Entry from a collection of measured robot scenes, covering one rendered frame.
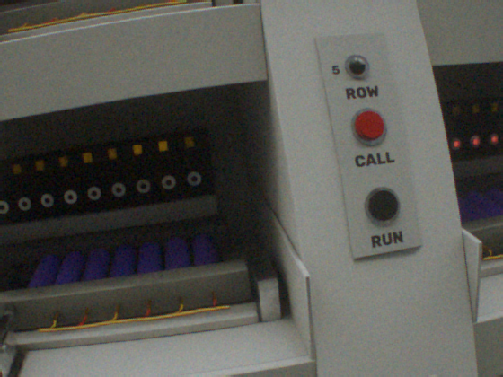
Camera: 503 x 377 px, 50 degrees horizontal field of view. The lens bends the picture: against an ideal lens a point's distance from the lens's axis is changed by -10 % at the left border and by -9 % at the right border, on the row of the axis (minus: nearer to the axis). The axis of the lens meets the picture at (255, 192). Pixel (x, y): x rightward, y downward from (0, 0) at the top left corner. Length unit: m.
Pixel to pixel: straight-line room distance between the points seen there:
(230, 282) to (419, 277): 0.12
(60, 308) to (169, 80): 0.16
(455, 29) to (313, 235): 0.16
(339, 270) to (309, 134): 0.07
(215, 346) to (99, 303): 0.08
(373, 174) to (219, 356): 0.13
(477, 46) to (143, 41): 0.20
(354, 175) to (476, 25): 0.13
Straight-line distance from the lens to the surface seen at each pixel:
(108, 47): 0.33
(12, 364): 0.34
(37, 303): 0.38
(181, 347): 0.33
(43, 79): 0.33
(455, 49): 0.37
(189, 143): 0.45
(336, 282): 0.31
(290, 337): 0.33
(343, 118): 0.31
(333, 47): 0.32
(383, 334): 0.32
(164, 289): 0.36
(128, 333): 0.35
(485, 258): 0.40
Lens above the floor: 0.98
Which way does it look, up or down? 4 degrees up
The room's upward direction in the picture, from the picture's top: 9 degrees counter-clockwise
